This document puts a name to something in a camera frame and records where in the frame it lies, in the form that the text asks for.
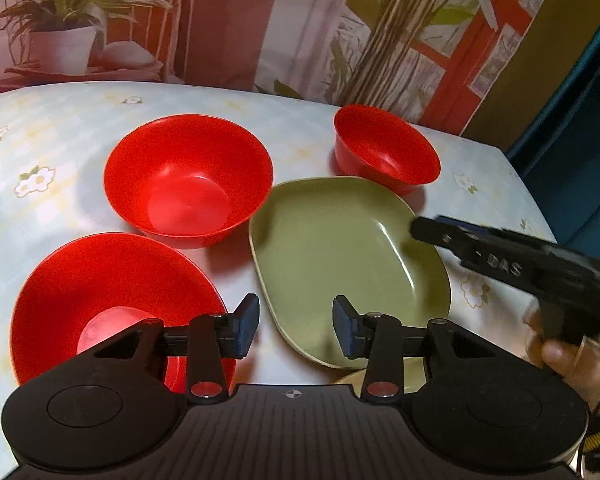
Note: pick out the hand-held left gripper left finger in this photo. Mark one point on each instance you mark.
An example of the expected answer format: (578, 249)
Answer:
(247, 322)

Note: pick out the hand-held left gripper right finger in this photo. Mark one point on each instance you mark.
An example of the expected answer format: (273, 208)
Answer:
(344, 329)

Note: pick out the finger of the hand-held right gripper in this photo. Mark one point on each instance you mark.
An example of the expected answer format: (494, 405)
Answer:
(462, 224)
(440, 237)

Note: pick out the olive green plate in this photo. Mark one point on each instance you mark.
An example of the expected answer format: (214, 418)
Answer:
(320, 250)

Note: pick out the small red plastic bowl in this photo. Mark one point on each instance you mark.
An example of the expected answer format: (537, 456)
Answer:
(380, 140)

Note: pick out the large red plastic bowl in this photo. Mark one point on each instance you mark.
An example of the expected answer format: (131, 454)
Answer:
(180, 160)
(55, 300)

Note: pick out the person's right hand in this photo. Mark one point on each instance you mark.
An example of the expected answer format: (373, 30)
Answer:
(570, 365)

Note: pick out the teal curtain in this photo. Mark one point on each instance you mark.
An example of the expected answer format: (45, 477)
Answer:
(580, 135)

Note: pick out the floral checked tablecloth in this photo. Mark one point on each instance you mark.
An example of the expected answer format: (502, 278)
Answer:
(55, 170)

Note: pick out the printed room scene backdrop cloth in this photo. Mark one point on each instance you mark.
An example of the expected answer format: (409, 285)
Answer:
(280, 25)

